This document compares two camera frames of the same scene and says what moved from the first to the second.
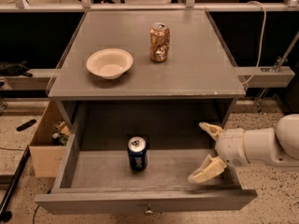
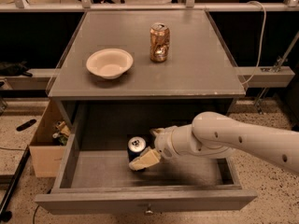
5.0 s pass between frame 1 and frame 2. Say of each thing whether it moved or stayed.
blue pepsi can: stayed
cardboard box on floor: stayed
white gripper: moved
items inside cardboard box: stayed
